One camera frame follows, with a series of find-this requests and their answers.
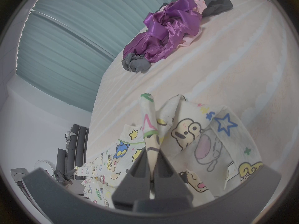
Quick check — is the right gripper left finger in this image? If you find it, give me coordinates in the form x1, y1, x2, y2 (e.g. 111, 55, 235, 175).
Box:
111, 149, 155, 209

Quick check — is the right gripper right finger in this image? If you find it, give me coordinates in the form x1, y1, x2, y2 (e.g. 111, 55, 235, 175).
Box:
155, 148, 193, 207

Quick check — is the white printed pyjama top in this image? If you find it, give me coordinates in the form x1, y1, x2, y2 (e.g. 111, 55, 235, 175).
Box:
81, 93, 265, 208

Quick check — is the bed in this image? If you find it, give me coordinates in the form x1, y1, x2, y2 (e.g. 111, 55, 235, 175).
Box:
86, 0, 291, 199

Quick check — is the black chest of drawers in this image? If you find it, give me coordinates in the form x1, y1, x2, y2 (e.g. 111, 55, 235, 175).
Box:
56, 124, 90, 182

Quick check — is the pale grey crumpled cloth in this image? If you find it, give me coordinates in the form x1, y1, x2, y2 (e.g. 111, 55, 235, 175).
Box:
65, 129, 76, 149

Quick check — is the dark grey garment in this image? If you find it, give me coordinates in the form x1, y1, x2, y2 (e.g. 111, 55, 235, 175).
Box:
121, 52, 151, 73

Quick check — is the purple satin garment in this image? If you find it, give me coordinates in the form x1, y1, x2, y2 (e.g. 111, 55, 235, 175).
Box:
122, 0, 203, 64

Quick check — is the pink garment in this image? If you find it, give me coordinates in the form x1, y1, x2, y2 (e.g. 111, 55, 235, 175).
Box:
179, 0, 209, 47

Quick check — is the black garment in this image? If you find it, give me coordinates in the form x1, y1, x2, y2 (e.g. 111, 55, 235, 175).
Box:
159, 0, 234, 19

